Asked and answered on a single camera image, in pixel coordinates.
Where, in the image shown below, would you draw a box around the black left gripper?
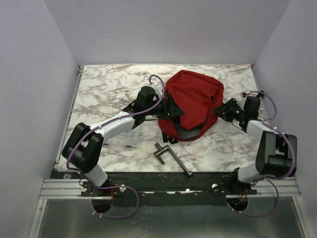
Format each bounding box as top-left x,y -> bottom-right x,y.
145,93 -> 184,120

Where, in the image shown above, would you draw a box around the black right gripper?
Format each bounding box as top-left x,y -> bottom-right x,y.
212,98 -> 247,123

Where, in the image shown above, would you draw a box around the red backpack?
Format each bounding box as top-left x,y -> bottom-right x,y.
158,70 -> 224,144

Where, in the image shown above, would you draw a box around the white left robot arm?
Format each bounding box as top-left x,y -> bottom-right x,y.
61,86 -> 185,196

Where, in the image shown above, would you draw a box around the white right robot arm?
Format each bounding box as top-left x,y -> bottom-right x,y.
213,95 -> 297,194

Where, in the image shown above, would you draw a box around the clear plastic bag of parts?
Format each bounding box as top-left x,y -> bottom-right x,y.
103,127 -> 140,148

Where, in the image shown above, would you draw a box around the dark metal T-shaped tool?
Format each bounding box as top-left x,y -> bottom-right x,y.
154,143 -> 193,178

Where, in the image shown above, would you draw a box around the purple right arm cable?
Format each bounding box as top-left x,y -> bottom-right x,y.
230,91 -> 297,218

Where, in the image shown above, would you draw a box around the aluminium rail frame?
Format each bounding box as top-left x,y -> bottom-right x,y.
27,64 -> 308,238

